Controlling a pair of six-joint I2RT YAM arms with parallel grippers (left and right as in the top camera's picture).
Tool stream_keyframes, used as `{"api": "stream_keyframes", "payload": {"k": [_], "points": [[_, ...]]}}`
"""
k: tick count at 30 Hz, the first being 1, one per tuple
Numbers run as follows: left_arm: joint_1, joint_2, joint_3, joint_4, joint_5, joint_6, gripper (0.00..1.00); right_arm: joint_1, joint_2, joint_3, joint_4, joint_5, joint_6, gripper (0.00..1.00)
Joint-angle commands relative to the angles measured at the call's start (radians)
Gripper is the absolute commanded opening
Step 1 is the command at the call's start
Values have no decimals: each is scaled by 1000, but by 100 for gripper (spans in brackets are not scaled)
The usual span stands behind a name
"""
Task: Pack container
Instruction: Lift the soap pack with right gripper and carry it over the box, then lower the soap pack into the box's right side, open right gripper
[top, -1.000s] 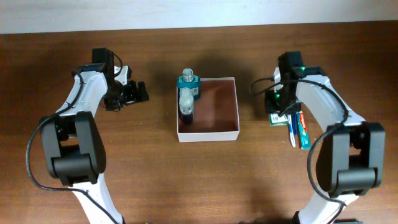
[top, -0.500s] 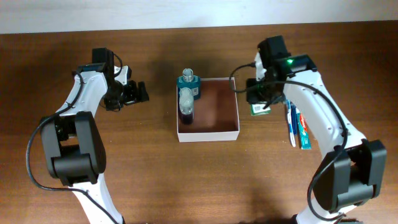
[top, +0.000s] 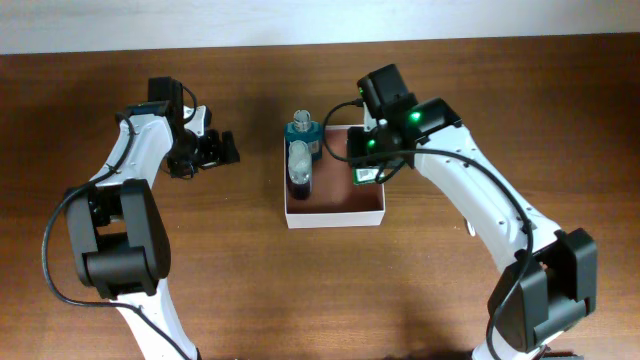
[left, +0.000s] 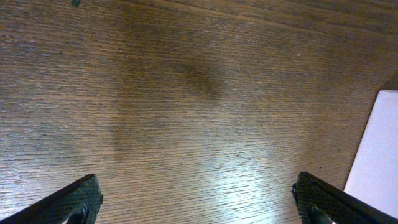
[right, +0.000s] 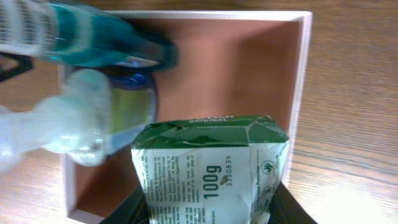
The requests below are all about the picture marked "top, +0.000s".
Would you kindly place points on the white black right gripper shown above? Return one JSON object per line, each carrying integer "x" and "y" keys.
{"x": 356, "y": 146}

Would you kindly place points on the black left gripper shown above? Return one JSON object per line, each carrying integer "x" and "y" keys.
{"x": 181, "y": 167}

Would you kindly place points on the green white wipes packet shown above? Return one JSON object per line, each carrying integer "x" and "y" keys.
{"x": 367, "y": 176}

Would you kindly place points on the purple foaming soap pump bottle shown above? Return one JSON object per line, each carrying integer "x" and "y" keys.
{"x": 299, "y": 170}

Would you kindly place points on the blue Listerine mouthwash bottle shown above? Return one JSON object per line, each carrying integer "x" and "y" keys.
{"x": 303, "y": 128}

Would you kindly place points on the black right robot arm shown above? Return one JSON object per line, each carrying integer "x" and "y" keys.
{"x": 548, "y": 279}

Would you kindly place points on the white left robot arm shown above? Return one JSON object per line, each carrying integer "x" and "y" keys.
{"x": 119, "y": 242}

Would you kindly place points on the pink cardboard box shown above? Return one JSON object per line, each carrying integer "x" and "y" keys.
{"x": 335, "y": 201}

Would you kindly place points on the blue white toothbrush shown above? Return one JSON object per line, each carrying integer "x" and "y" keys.
{"x": 470, "y": 229}

